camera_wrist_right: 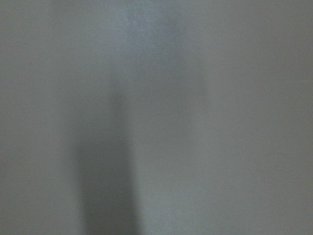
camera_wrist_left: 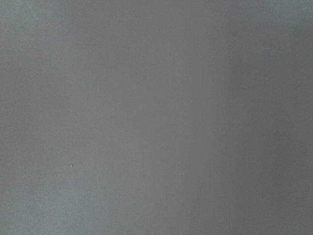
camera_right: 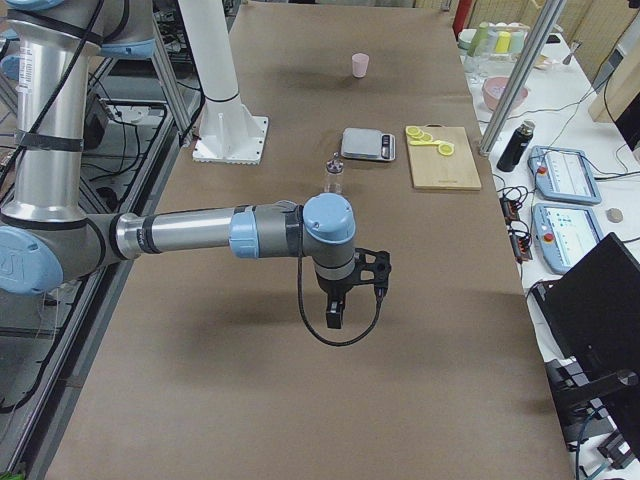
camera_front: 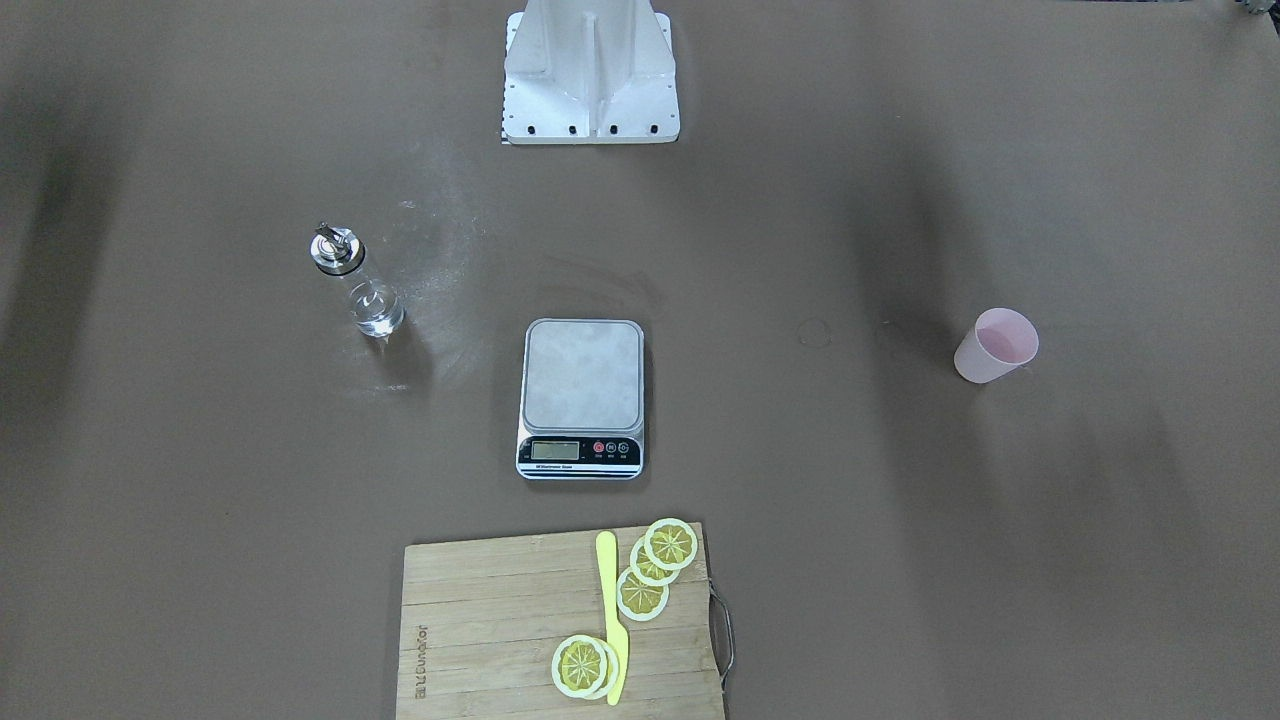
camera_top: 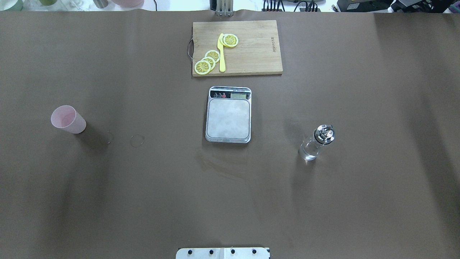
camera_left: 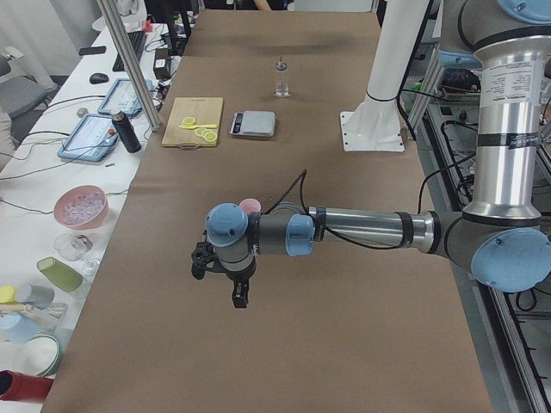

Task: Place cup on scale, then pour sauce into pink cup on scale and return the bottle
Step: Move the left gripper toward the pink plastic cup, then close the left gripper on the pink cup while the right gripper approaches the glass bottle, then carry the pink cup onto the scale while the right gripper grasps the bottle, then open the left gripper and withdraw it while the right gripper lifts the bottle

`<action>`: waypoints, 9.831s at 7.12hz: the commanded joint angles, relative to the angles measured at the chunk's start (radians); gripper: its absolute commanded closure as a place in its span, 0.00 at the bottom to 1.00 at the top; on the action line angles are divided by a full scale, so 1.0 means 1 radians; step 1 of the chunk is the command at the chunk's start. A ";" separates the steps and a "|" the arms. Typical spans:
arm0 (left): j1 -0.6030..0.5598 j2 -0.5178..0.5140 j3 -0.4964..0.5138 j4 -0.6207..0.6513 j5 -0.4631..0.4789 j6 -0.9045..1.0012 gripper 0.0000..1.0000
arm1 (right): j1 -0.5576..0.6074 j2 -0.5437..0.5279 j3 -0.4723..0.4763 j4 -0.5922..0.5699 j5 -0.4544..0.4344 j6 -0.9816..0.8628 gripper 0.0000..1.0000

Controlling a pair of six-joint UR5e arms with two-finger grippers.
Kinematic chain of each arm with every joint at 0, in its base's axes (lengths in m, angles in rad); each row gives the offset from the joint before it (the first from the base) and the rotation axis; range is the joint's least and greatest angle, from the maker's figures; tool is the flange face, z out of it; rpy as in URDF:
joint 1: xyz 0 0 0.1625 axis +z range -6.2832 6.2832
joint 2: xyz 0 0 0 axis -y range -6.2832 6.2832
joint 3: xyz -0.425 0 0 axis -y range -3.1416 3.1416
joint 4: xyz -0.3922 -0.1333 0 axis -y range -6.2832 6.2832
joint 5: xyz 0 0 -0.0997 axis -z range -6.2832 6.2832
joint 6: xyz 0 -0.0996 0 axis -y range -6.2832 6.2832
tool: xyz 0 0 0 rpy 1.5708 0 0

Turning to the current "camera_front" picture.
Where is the glass sauce bottle metal spout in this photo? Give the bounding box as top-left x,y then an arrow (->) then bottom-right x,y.
308,222 -> 406,340

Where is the pink plastic cup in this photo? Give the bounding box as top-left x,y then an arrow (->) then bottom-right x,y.
954,307 -> 1041,384

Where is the digital kitchen scale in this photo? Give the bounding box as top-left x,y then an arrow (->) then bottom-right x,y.
515,318 -> 646,480

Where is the lemon slice top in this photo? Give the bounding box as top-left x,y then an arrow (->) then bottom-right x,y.
643,518 -> 700,571

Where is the yellow plastic knife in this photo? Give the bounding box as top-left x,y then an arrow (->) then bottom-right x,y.
595,530 -> 630,706

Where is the bamboo cutting board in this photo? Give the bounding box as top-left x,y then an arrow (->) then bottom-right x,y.
396,530 -> 733,719

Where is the lemon slice bottom pair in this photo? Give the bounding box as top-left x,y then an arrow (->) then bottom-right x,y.
550,634 -> 621,700

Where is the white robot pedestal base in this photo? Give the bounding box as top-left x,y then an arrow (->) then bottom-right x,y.
500,1 -> 681,146

